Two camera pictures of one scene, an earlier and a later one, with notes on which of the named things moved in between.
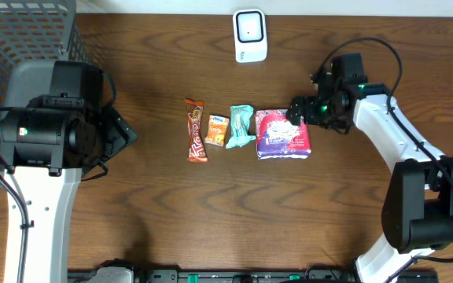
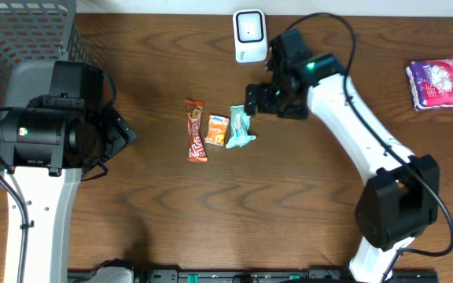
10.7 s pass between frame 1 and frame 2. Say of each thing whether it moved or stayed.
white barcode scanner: stayed
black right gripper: moved
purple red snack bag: moved
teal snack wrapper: stayed
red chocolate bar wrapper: stayed
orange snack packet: stayed
